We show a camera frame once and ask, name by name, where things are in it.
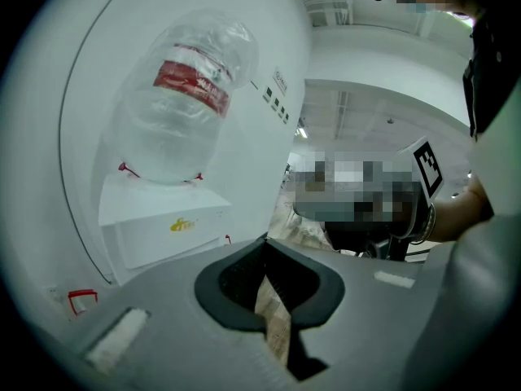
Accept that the plastic-wrapped water jug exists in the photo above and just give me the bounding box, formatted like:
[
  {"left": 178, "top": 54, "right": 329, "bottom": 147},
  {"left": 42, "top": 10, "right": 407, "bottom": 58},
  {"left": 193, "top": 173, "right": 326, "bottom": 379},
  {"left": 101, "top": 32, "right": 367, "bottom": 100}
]
[{"left": 102, "top": 9, "right": 261, "bottom": 186}]

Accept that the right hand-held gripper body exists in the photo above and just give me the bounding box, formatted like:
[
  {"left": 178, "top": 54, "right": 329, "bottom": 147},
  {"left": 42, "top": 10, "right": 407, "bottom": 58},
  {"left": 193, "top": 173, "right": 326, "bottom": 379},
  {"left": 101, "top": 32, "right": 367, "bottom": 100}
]
[{"left": 322, "top": 135, "right": 445, "bottom": 261}]

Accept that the white wall sign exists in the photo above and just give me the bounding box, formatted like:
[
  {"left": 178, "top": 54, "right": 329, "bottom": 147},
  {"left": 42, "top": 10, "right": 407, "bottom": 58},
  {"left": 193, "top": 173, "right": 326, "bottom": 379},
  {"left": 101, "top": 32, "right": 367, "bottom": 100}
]
[{"left": 271, "top": 65, "right": 291, "bottom": 97}]

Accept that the person's black buttoned shirt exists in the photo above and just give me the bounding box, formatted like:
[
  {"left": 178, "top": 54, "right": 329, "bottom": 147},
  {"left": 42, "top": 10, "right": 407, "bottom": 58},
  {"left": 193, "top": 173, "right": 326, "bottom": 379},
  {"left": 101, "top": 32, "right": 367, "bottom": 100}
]
[{"left": 462, "top": 8, "right": 521, "bottom": 140}]

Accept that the person's right forearm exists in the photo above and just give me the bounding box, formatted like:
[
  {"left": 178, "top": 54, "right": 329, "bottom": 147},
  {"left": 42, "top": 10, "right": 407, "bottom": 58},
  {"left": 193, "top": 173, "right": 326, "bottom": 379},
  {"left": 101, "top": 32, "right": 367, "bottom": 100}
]
[{"left": 425, "top": 176, "right": 496, "bottom": 244}]

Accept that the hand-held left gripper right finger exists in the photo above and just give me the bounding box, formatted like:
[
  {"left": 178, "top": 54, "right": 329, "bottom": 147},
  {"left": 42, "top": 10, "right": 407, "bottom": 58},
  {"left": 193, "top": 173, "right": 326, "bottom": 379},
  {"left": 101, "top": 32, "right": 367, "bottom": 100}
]
[{"left": 264, "top": 236, "right": 459, "bottom": 391}]

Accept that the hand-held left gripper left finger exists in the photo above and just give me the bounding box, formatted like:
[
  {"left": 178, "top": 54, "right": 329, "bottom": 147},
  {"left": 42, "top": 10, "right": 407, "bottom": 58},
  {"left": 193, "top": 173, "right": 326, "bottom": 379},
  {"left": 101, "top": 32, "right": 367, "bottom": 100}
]
[{"left": 51, "top": 236, "right": 307, "bottom": 391}]

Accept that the dark wrist bracelet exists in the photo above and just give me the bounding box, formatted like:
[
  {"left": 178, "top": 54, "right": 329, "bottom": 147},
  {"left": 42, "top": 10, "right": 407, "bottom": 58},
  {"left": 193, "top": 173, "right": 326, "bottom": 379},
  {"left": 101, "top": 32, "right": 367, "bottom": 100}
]
[{"left": 411, "top": 201, "right": 439, "bottom": 246}]

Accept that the white water dispenser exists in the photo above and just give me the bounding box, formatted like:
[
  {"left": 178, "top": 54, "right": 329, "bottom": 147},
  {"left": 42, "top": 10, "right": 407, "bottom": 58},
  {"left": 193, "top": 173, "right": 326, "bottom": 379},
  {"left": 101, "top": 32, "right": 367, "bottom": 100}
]
[{"left": 97, "top": 173, "right": 233, "bottom": 287}]

